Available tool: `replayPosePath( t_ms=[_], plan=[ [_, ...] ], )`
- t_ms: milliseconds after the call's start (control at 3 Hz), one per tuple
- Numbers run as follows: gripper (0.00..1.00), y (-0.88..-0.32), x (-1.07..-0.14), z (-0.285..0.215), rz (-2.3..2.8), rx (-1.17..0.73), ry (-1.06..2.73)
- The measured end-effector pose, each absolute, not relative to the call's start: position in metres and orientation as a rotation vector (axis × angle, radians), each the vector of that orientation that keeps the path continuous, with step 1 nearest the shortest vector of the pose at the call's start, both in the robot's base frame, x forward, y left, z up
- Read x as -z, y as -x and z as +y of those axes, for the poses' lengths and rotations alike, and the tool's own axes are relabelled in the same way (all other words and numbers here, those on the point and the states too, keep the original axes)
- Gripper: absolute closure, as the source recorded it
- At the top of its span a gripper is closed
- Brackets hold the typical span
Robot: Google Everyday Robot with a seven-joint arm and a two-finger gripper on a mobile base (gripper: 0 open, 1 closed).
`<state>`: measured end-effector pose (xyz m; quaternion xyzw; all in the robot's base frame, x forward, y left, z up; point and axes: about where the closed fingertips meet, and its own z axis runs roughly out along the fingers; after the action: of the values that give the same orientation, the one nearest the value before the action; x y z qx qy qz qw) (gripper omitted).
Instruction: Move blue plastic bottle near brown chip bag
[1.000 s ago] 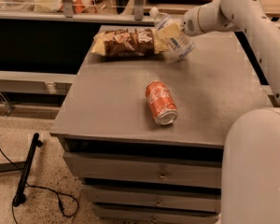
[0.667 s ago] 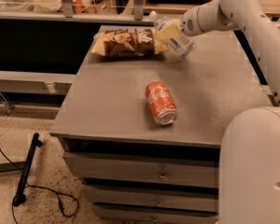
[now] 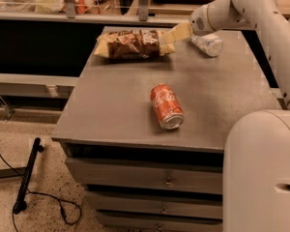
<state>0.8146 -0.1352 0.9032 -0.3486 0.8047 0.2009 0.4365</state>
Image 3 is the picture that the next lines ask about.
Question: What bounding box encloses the brown chip bag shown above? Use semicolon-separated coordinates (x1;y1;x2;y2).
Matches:
94;29;175;60

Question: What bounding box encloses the red coca-cola can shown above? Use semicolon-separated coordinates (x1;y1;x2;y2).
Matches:
150;83;184;130

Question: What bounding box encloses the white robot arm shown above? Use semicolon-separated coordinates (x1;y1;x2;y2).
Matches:
163;0;290;232

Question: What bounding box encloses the blue label plastic bottle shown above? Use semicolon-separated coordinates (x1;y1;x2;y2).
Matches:
191;34;223;57

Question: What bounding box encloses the black floor stand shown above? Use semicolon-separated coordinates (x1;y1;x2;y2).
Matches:
0;137;44;215

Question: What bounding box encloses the grey drawer cabinet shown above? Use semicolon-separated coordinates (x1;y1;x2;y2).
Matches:
52;31;278;232

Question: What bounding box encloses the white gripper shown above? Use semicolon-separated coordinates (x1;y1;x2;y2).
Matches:
159;3;215;45

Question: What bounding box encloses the black floor cable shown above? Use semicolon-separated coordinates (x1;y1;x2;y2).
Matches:
0;135;83;232

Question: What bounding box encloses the grey metal railing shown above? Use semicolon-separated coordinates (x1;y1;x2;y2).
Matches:
0;0;290;31

